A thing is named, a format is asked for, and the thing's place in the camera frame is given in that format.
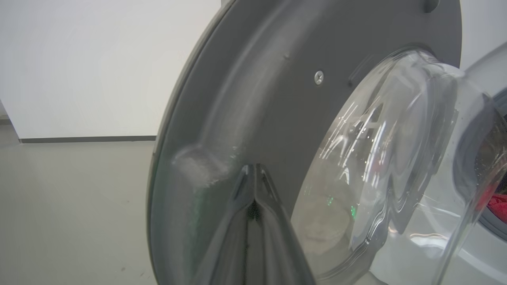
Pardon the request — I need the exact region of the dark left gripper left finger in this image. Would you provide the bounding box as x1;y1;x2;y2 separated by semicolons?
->
190;164;258;285

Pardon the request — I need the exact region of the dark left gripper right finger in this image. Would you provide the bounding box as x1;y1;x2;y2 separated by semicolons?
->
249;164;317;285

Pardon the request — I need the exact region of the grey washing machine door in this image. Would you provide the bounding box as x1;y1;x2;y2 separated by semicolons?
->
147;0;507;285

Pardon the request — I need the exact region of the red white basketball jersey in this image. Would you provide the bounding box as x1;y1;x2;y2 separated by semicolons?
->
475;184;507;224

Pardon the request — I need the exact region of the white front-load washing machine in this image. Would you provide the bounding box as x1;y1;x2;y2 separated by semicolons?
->
459;0;507;285

